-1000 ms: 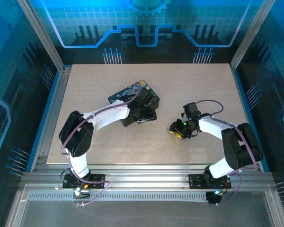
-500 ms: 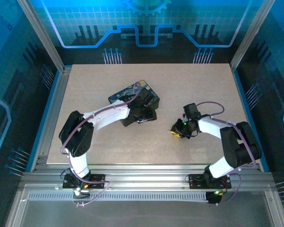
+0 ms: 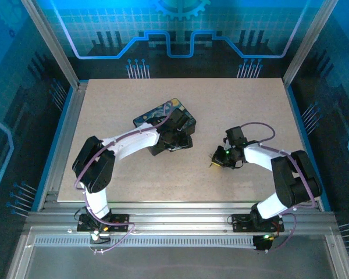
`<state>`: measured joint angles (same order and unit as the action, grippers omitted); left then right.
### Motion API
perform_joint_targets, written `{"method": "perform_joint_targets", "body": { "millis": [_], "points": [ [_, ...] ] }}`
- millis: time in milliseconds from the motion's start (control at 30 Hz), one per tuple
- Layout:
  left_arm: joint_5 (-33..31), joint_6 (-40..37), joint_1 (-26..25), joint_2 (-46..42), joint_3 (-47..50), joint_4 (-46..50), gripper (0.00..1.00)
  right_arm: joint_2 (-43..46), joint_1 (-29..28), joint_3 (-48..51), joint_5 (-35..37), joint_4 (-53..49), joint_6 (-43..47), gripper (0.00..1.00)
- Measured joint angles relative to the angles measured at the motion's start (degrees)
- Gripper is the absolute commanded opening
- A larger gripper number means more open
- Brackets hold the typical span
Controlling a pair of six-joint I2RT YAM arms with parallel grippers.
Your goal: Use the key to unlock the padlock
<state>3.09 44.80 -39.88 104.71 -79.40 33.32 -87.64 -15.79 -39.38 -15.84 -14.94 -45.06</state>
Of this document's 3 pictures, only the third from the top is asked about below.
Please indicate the small metal key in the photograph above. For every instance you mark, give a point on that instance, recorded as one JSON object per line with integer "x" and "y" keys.
{"x": 210, "y": 165}

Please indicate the black box with painting print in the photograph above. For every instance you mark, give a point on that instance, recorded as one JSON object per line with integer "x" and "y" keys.
{"x": 146, "y": 119}

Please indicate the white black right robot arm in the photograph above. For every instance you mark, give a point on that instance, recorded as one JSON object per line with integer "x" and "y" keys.
{"x": 259, "y": 157}

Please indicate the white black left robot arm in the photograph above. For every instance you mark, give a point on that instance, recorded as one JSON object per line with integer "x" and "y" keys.
{"x": 133, "y": 142}

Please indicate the blue right side strip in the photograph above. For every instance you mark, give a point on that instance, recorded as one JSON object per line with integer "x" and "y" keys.
{"x": 306, "y": 145}

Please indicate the small black controller box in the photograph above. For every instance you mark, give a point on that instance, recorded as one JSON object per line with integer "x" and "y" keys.
{"x": 261, "y": 244}

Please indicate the grey metal front tray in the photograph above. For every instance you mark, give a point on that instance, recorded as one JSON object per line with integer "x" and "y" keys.
{"x": 177, "y": 263}

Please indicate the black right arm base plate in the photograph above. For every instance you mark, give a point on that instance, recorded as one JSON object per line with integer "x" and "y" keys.
{"x": 241, "y": 223}

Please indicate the aluminium front frame rail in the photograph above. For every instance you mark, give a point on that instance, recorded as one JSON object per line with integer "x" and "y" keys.
{"x": 177, "y": 216}

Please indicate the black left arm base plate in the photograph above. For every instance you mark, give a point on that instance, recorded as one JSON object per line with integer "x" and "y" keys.
{"x": 119, "y": 218}

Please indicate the aluminium left side rail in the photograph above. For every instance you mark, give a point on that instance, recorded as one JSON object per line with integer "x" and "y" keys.
{"x": 65, "y": 139}

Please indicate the aluminium right corner post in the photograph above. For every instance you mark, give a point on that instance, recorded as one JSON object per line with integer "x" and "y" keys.
{"x": 311, "y": 40}

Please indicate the aluminium corner post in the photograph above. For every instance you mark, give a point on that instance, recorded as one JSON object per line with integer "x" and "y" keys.
{"x": 51, "y": 46}
{"x": 311, "y": 40}

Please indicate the aluminium left corner post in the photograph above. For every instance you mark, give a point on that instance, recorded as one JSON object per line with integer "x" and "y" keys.
{"x": 51, "y": 46}

